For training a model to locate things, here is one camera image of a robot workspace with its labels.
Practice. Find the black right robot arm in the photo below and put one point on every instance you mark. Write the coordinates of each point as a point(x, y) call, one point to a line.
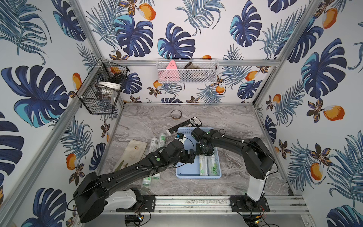
point(257, 158)

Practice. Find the white bowl in wire basket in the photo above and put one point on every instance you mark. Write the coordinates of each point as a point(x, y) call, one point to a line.
point(105, 87)

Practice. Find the white mesh wall basket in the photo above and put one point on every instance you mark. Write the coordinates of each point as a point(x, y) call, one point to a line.
point(207, 73)

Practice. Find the green cap plastic wrap roll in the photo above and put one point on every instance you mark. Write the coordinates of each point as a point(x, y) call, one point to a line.
point(161, 143)

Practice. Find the black wire wall basket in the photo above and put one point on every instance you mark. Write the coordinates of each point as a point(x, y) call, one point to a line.
point(91, 98)

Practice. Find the aluminium corner frame post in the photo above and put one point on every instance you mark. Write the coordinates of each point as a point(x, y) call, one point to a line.
point(286, 50)

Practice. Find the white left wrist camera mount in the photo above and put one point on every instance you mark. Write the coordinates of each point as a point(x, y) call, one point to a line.
point(180, 137)

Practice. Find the beige paper pouch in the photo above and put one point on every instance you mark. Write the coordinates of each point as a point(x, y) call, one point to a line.
point(133, 153)

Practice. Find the black white calculator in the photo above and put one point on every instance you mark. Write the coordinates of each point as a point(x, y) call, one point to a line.
point(193, 122)

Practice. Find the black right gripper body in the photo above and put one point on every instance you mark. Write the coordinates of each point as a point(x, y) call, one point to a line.
point(201, 151)

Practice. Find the red label plastic wrap roll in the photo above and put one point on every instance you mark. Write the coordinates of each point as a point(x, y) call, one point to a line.
point(212, 166)

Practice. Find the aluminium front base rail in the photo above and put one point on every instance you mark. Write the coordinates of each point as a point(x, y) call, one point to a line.
point(122, 202)

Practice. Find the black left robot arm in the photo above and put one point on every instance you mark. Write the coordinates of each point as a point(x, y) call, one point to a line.
point(91, 194)

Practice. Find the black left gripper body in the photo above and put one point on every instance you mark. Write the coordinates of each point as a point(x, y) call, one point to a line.
point(191, 156)

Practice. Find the pink triangular item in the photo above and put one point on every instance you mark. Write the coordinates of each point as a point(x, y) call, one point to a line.
point(170, 73)

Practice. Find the green label plastic wrap roll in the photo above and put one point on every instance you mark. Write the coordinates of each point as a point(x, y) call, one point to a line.
point(203, 166)

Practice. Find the light blue perforated plastic basket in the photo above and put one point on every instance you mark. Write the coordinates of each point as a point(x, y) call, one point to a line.
point(191, 171)

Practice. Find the brown item in mesh basket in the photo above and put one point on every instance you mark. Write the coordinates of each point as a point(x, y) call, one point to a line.
point(191, 66)

